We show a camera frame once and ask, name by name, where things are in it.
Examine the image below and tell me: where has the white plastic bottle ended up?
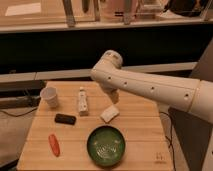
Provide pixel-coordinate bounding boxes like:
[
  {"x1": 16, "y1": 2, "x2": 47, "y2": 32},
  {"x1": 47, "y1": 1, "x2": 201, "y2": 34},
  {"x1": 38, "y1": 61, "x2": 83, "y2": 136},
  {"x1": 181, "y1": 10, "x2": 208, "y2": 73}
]
[{"x1": 78, "y1": 87, "x2": 89, "y2": 116}]

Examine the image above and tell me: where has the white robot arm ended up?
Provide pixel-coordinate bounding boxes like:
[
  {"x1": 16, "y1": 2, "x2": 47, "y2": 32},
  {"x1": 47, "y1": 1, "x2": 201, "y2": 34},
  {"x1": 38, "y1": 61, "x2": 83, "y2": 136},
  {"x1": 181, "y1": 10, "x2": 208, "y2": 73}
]
[{"x1": 91, "y1": 50, "x2": 213, "y2": 124}]

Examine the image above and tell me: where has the green ceramic bowl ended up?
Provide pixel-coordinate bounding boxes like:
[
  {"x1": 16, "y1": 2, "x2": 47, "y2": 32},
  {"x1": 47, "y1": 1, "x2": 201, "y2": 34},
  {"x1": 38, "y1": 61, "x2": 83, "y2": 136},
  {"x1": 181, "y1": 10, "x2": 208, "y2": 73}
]
[{"x1": 87, "y1": 125, "x2": 126, "y2": 168}]

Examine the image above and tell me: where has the black rectangular case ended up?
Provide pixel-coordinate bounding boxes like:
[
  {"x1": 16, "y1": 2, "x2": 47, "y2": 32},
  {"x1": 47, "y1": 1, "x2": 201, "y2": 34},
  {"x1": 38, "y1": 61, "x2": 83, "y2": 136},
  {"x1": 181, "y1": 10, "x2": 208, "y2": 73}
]
[{"x1": 55, "y1": 114, "x2": 76, "y2": 125}]

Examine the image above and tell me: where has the white paper cup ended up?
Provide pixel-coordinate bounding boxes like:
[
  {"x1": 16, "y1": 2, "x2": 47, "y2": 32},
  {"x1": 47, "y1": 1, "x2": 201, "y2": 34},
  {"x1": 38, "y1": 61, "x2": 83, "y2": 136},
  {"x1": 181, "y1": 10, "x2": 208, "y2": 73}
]
[{"x1": 40, "y1": 87, "x2": 59, "y2": 108}]

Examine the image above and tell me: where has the orange carrot toy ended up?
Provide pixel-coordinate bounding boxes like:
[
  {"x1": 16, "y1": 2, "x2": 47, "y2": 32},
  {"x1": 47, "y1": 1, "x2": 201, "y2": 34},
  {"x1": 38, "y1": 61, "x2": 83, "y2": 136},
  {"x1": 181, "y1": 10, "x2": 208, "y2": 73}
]
[{"x1": 48, "y1": 134, "x2": 60, "y2": 157}]

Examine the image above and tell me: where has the black bag on shelf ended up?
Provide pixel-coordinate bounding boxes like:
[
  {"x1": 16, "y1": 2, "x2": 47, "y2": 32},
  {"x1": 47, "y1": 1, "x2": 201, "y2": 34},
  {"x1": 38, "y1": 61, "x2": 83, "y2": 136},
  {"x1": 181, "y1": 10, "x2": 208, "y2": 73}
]
[{"x1": 164, "y1": 0, "x2": 209, "y2": 17}]

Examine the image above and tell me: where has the white paper sheet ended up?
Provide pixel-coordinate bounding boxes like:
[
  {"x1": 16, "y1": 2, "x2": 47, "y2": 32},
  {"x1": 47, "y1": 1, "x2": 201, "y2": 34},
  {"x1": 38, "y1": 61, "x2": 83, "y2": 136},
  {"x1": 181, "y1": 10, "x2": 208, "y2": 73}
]
[{"x1": 5, "y1": 2, "x2": 41, "y2": 16}]

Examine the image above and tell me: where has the black cable right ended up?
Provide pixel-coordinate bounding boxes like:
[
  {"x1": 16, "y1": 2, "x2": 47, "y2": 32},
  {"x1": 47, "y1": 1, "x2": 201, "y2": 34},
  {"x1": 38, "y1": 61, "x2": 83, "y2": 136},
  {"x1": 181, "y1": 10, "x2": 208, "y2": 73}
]
[{"x1": 159, "y1": 111, "x2": 178, "y2": 171}]

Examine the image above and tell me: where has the black cable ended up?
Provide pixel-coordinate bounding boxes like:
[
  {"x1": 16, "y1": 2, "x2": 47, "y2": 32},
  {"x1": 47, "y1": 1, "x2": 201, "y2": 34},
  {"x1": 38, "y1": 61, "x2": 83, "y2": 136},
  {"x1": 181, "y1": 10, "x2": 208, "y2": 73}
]
[
  {"x1": 0, "y1": 106, "x2": 38, "y2": 118},
  {"x1": 159, "y1": 111, "x2": 178, "y2": 171}
]

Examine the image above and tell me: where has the black cable left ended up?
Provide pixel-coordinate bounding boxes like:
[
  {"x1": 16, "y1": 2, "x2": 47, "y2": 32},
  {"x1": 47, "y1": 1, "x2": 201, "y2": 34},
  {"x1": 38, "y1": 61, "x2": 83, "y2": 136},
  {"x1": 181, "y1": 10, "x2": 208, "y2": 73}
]
[{"x1": 0, "y1": 106, "x2": 38, "y2": 118}]

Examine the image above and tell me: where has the metal frame post right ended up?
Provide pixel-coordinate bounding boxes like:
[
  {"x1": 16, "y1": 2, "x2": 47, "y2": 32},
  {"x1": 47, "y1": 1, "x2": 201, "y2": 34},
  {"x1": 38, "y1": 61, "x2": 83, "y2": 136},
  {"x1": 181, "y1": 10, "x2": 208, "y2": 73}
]
[{"x1": 123, "y1": 0, "x2": 132, "y2": 25}]

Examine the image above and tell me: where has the metal frame post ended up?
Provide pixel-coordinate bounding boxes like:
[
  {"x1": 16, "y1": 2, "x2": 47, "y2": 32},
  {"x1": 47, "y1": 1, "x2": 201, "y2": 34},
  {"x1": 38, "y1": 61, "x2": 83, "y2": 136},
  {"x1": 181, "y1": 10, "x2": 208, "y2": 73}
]
[
  {"x1": 123, "y1": 0, "x2": 132, "y2": 25},
  {"x1": 62, "y1": 0, "x2": 75, "y2": 27}
]

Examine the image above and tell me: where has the metal frame post left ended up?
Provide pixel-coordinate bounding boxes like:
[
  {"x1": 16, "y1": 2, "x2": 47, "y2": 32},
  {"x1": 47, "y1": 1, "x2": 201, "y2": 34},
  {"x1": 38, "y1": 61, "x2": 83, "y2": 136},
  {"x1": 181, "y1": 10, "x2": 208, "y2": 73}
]
[{"x1": 62, "y1": 0, "x2": 75, "y2": 27}]

